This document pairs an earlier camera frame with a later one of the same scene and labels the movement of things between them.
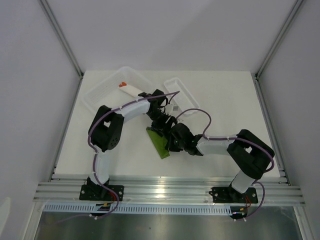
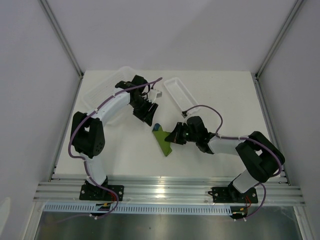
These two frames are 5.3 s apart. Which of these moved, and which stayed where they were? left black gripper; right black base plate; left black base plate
Moved: left black gripper
Stayed: right black base plate; left black base plate
